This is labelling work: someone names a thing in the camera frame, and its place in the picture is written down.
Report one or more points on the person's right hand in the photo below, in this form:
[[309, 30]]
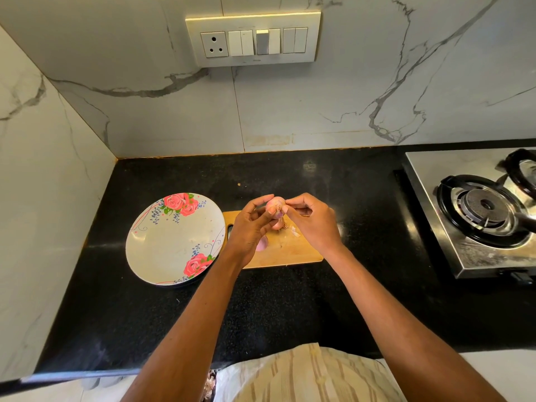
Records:
[[316, 227]]

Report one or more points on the person's left hand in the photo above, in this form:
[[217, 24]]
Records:
[[249, 234]]

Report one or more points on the small pink onion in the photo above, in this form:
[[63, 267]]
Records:
[[275, 206], [262, 243]]

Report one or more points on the pile of onion peels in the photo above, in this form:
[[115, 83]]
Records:
[[292, 232]]

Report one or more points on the person's left forearm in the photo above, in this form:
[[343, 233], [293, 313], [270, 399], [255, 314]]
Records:
[[188, 335]]

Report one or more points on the person's right forearm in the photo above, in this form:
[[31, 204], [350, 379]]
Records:
[[402, 330]]

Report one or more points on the wooden cutting board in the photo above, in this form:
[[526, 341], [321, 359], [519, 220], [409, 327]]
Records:
[[289, 253]]

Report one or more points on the black stone countertop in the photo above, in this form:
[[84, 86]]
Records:
[[368, 176]]

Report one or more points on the white floral plate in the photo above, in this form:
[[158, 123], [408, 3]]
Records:
[[172, 241]]

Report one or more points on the stainless steel gas stove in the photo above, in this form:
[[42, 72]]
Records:
[[421, 167]]

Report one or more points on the beige striped garment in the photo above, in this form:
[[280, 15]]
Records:
[[310, 377]]

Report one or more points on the black stove burner grate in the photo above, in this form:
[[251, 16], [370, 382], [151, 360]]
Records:
[[483, 210], [521, 170]]

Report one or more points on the grey slipper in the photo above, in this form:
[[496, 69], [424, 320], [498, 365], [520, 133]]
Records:
[[89, 383], [110, 382]]

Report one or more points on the white wall switch panel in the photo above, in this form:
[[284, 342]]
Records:
[[251, 39]]

